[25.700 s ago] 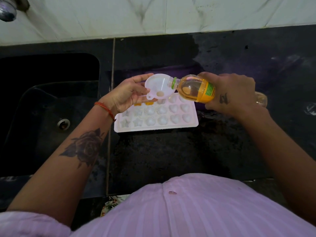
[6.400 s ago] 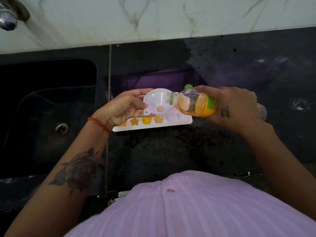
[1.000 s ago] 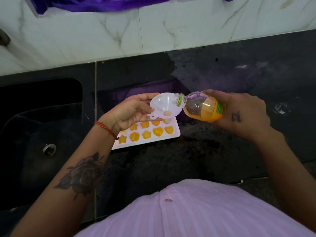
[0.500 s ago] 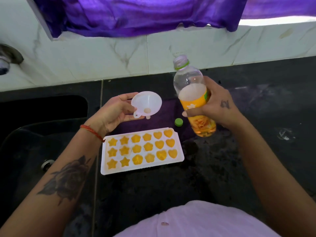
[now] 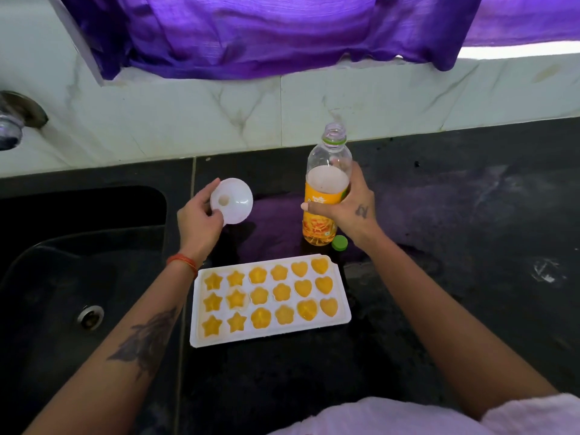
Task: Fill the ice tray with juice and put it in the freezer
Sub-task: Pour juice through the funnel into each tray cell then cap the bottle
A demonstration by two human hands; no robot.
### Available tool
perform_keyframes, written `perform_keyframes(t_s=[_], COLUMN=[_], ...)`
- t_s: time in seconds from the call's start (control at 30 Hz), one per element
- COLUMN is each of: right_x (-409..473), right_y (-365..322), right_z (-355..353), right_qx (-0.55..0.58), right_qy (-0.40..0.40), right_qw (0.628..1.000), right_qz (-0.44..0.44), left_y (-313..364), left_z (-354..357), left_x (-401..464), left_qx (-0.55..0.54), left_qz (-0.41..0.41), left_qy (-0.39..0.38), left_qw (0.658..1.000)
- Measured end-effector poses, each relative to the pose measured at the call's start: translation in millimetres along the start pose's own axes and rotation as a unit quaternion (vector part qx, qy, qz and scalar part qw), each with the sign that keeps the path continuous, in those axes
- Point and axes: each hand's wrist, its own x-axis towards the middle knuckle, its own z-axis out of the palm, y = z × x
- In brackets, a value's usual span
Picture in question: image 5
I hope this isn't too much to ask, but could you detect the person's right forearm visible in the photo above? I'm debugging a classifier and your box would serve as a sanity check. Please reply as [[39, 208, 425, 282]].
[[358, 233, 561, 422]]

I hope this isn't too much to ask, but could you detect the black sink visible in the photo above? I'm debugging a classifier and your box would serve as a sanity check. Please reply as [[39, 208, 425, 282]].
[[0, 185, 169, 435]]

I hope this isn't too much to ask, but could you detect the metal sink drain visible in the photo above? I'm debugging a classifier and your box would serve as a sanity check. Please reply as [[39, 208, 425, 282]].
[[77, 304, 105, 332]]

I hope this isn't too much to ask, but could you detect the person's left forearm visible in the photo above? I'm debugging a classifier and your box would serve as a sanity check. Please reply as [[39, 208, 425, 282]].
[[25, 262, 198, 435]]

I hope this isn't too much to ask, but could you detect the person's right hand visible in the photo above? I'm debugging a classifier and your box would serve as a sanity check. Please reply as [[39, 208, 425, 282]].
[[300, 161, 384, 251]]

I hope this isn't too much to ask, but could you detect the red thread bracelet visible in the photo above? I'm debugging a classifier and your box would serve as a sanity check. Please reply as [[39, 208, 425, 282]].
[[166, 253, 200, 280]]

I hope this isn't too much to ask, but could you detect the purple curtain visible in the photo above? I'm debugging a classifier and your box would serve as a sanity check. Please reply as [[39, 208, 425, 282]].
[[57, 0, 580, 82]]

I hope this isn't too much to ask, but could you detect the orange juice bottle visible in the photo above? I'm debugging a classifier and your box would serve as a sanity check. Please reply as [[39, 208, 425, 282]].
[[302, 121, 354, 248]]

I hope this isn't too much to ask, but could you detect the pale pink shirt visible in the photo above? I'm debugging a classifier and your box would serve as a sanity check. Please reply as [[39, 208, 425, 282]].
[[267, 392, 580, 435]]

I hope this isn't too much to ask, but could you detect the white plastic funnel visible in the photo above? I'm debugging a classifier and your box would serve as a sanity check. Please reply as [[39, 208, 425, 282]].
[[209, 177, 254, 226]]

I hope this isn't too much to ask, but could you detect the white ice tray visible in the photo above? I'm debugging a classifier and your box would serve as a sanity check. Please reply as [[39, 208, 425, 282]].
[[189, 253, 353, 349]]

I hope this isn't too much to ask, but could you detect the chrome wall tap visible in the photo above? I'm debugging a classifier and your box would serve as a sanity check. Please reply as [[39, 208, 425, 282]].
[[0, 90, 50, 152]]

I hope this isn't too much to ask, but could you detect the person's left hand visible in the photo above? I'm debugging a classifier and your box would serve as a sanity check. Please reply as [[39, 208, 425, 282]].
[[176, 178, 225, 269]]

